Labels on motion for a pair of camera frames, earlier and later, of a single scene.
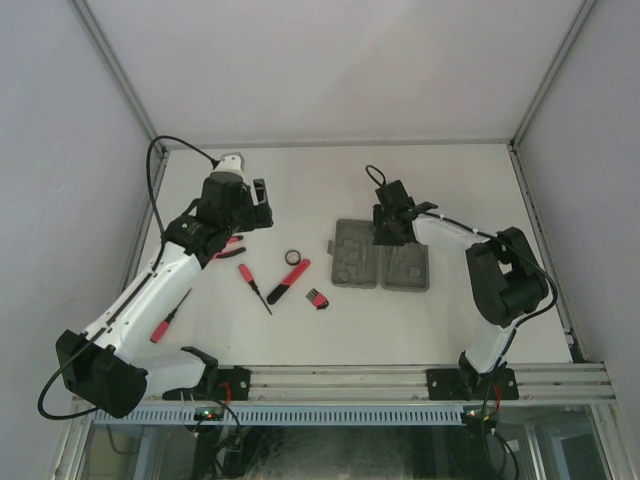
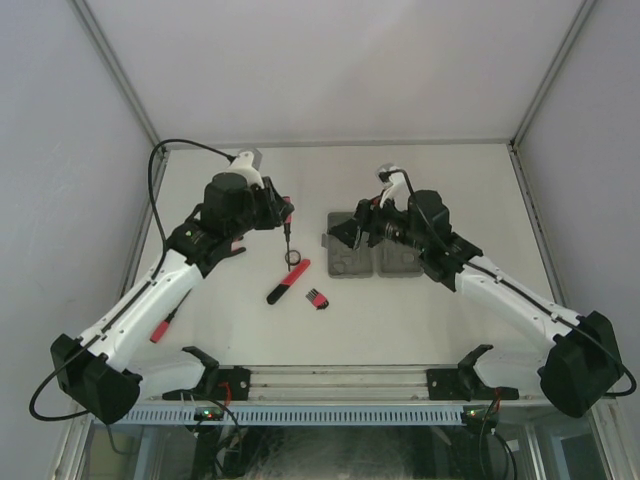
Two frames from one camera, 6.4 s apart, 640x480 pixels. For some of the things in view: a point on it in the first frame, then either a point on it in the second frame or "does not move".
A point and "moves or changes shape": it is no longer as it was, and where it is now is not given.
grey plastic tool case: x=360 y=264 moves or changes shape
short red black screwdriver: x=248 y=276 → x=287 y=230
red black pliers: x=227 y=253 does not move
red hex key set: x=317 y=299 does not move
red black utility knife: x=288 y=281 does not move
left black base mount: x=230 y=384 does not move
